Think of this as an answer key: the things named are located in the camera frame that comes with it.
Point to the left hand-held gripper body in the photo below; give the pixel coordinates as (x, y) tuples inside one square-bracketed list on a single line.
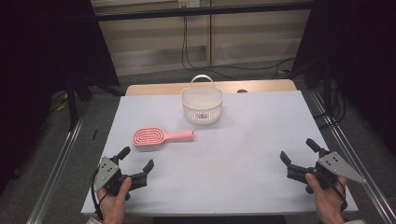
[(107, 174)]

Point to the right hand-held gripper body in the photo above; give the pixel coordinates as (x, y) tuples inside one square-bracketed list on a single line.
[(336, 165)]

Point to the pink hairbrush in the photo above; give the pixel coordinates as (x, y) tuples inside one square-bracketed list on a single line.
[(149, 137)]

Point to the white plastic basket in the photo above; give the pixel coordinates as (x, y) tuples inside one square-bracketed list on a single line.
[(202, 109)]

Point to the person's left hand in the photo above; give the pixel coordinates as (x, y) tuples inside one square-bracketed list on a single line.
[(113, 208)]

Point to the person's right hand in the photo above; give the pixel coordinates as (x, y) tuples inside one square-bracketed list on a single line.
[(328, 203)]

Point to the small black floor object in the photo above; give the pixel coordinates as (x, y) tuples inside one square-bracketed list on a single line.
[(94, 134)]

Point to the black metal stand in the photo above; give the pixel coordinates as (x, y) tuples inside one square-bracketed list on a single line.
[(72, 109)]

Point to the white table board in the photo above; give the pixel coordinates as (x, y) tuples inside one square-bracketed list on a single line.
[(218, 171)]

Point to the wooden table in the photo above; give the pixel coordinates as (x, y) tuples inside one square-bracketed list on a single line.
[(264, 85)]

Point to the dark round table grommet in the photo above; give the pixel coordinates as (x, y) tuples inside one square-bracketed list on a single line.
[(242, 91)]

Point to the black curtain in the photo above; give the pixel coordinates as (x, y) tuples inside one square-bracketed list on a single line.
[(37, 62), (367, 46)]

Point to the black horizontal bar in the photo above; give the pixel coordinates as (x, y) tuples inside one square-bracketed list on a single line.
[(202, 11)]

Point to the metal floor rail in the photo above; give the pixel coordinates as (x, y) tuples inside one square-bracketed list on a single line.
[(55, 177), (341, 139)]

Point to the white wall socket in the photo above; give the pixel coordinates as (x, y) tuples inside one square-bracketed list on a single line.
[(189, 3)]

